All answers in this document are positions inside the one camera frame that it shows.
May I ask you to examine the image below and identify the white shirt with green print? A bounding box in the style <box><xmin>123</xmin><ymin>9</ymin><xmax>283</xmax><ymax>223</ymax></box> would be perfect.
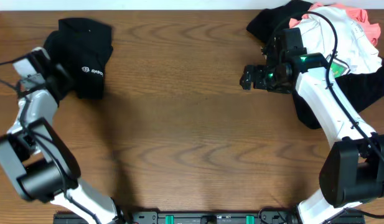
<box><xmin>293</xmin><ymin>6</ymin><xmax>382</xmax><ymax>77</ymax></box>

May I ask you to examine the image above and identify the black garment under pile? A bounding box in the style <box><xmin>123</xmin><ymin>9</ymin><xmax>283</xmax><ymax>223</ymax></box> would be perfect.
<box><xmin>246</xmin><ymin>0</ymin><xmax>384</xmax><ymax>130</ymax></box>

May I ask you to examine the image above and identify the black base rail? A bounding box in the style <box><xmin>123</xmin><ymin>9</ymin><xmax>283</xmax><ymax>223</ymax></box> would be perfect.
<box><xmin>53</xmin><ymin>208</ymin><xmax>366</xmax><ymax>224</ymax></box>

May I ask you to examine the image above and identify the coral pink shirt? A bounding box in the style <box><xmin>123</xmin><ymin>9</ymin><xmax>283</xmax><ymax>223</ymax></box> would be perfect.
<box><xmin>289</xmin><ymin>2</ymin><xmax>381</xmax><ymax>47</ymax></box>

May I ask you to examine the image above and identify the black polo shirt with logo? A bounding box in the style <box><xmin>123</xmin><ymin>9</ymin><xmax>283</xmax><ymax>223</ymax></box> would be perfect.
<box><xmin>44</xmin><ymin>17</ymin><xmax>113</xmax><ymax>100</ymax></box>

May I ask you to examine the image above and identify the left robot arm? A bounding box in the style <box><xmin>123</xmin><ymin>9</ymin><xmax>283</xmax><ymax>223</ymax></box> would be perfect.
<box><xmin>0</xmin><ymin>62</ymin><xmax>126</xmax><ymax>223</ymax></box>

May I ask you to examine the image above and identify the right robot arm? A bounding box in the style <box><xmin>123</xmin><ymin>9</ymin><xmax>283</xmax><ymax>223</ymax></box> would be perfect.
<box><xmin>240</xmin><ymin>54</ymin><xmax>384</xmax><ymax>223</ymax></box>

